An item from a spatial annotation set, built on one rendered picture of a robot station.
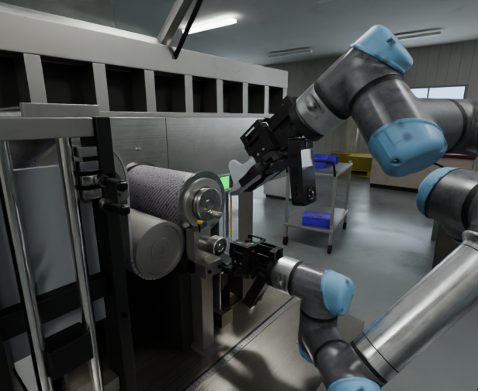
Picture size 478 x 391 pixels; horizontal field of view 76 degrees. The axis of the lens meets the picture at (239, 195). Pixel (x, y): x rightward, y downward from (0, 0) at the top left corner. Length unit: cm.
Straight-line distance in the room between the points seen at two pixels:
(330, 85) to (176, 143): 68
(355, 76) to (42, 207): 42
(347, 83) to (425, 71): 880
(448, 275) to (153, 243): 52
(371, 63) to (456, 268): 34
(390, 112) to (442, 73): 879
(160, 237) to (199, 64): 68
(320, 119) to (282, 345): 56
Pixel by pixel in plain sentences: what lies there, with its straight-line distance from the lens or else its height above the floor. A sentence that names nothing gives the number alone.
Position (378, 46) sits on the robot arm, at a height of 152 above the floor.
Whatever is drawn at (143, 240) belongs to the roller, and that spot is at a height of 121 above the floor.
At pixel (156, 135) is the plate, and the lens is 101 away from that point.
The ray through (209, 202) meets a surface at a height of 125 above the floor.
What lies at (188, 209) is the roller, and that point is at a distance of 67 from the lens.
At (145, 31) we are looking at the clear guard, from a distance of 105.
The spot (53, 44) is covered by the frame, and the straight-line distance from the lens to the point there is 90.
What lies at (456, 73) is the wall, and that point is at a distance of 918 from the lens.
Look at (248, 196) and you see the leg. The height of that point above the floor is 103.
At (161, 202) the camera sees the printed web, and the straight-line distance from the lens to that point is 72.
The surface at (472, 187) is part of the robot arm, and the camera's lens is 67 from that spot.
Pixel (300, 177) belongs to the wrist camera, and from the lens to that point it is 51.
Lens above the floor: 144
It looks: 14 degrees down
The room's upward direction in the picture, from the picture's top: straight up
